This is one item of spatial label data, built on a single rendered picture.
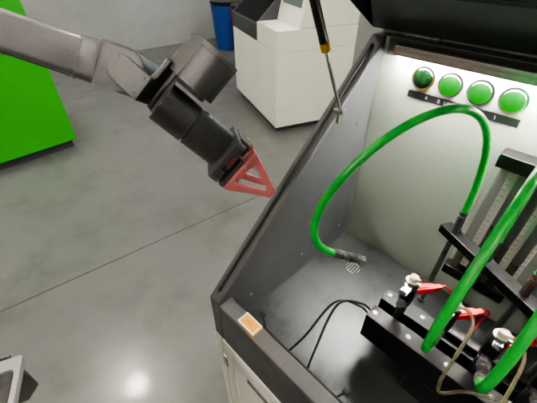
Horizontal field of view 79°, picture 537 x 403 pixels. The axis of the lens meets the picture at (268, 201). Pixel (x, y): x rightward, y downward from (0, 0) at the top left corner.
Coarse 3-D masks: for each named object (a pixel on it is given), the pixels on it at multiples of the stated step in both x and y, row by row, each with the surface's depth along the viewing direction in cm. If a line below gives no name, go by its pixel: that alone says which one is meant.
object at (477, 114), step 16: (432, 112) 49; (448, 112) 50; (464, 112) 52; (480, 112) 53; (400, 128) 49; (480, 128) 57; (384, 144) 49; (352, 160) 50; (480, 160) 62; (480, 176) 64; (320, 208) 53; (464, 208) 70
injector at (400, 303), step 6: (408, 276) 65; (408, 282) 64; (414, 288) 64; (408, 294) 65; (414, 294) 65; (402, 300) 66; (408, 300) 66; (396, 306) 70; (402, 306) 65; (396, 312) 71; (402, 312) 70; (396, 318) 71
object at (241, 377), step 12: (228, 348) 87; (228, 360) 93; (240, 360) 84; (228, 372) 100; (240, 372) 89; (252, 372) 81; (240, 384) 96; (252, 384) 86; (264, 384) 79; (240, 396) 102; (252, 396) 92; (264, 396) 83
